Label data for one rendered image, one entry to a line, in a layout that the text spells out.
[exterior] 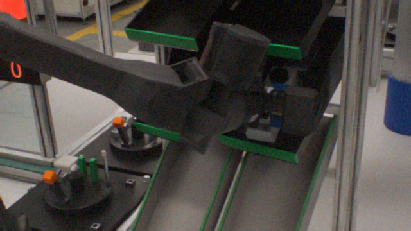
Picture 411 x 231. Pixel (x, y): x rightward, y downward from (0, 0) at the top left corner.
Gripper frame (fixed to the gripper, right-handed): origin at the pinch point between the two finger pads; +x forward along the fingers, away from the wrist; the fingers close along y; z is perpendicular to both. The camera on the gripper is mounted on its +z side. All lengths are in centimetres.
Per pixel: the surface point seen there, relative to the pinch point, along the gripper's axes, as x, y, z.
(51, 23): 104, 133, 3
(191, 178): 12.6, 16.5, -18.0
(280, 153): 2.6, -2.9, -7.9
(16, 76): 16, 63, -5
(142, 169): 29, 37, -24
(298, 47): -2.2, -5.4, 8.0
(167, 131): 1.5, 15.7, -7.6
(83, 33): 388, 346, -16
